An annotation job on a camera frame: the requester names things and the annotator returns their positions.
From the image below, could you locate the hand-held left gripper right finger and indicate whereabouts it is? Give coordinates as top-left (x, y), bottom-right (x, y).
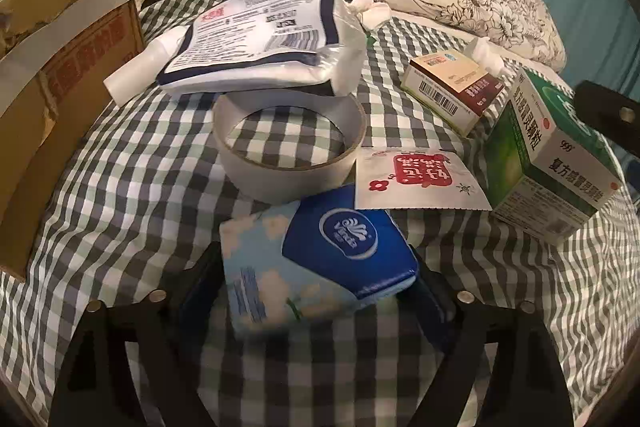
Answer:
top-left (400, 254), bottom-right (575, 427)

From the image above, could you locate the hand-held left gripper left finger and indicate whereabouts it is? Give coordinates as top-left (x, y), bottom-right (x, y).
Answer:
top-left (47, 241), bottom-right (226, 427)

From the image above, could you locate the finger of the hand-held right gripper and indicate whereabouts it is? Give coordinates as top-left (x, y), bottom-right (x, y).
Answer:
top-left (572, 79), bottom-right (640, 148)

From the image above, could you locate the green medicine box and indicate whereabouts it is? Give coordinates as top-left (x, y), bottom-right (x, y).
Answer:
top-left (484, 67), bottom-right (623, 248)

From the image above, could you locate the blue tissue pack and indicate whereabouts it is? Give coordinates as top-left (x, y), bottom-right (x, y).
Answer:
top-left (219, 184), bottom-right (420, 335)

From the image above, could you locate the red and white sachet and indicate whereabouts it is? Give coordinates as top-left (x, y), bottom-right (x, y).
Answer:
top-left (354, 147), bottom-right (493, 212)

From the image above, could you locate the white tape roll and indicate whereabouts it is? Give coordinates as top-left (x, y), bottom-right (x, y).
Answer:
top-left (212, 89), bottom-right (368, 205)

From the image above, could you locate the red and cream medicine box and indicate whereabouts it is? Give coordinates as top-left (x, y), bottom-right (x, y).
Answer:
top-left (400, 49), bottom-right (508, 138)

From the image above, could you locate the brown cardboard box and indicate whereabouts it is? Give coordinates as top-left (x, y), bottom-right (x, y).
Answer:
top-left (0, 0), bottom-right (146, 283)

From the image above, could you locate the white tube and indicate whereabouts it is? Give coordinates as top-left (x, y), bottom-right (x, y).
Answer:
top-left (103, 27), bottom-right (191, 105)

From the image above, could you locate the clear plastic labelled package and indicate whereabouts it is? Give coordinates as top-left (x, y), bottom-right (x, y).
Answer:
top-left (155, 0), bottom-right (368, 98)

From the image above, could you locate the green checked cloth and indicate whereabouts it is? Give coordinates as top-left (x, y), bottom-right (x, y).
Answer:
top-left (0, 0), bottom-right (640, 427)

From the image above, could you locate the beige crumpled tissue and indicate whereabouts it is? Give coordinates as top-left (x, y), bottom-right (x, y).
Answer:
top-left (347, 0), bottom-right (392, 30)

